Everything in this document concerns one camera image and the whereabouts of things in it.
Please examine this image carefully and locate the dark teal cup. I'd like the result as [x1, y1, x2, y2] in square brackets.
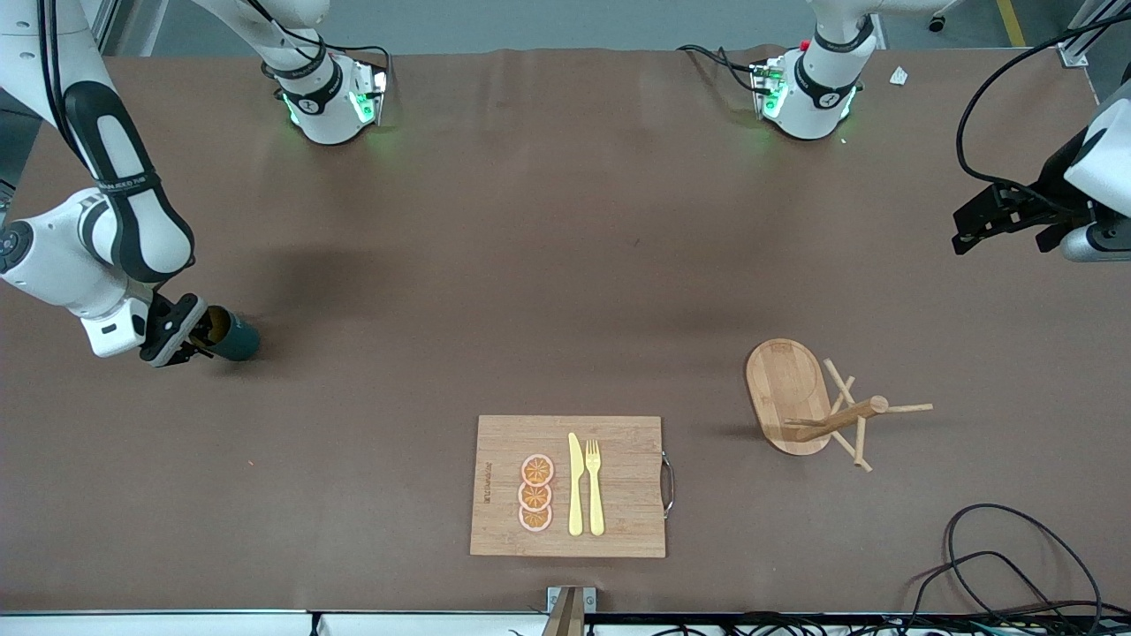
[188, 305, 262, 363]

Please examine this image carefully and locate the brown table cover sheet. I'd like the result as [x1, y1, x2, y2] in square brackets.
[0, 46, 1131, 615]

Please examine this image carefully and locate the office chair castor leg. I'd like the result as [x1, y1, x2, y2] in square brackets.
[923, 0, 968, 34]

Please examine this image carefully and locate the wooden mug tree stand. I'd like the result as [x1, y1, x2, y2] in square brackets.
[745, 338, 934, 473]

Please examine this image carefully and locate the yellow plastic knife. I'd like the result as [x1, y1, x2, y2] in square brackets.
[567, 432, 585, 537]

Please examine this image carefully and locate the yellow plastic fork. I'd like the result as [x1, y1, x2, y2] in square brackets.
[585, 439, 606, 537]

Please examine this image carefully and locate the bamboo cutting board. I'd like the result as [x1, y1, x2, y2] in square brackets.
[469, 415, 676, 559]

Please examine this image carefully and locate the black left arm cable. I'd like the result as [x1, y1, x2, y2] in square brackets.
[957, 34, 1131, 213]

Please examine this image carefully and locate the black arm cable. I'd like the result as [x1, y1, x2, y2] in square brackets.
[35, 0, 89, 169]
[957, 34, 1131, 213]

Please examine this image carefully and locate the aluminium frame post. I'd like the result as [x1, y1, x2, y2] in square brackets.
[84, 0, 120, 56]
[1058, 0, 1131, 69]

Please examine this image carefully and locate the white table edge rail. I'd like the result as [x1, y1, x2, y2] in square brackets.
[0, 609, 549, 636]

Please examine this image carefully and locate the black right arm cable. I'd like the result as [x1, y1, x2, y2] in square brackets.
[35, 0, 89, 169]

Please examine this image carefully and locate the black looped cable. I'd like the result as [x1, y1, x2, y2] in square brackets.
[906, 552, 1061, 632]
[944, 503, 1105, 624]

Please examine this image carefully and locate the black right base cable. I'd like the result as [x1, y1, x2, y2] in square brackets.
[314, 34, 394, 89]

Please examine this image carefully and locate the black base cable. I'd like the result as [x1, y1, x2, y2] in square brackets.
[676, 42, 770, 96]
[314, 34, 394, 89]

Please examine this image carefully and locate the black left base cable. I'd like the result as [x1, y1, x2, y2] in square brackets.
[676, 42, 770, 96]

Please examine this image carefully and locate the black cable along table edge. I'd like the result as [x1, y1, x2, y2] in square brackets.
[619, 612, 1131, 636]

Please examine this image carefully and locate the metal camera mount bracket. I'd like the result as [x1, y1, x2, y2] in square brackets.
[541, 586, 597, 636]

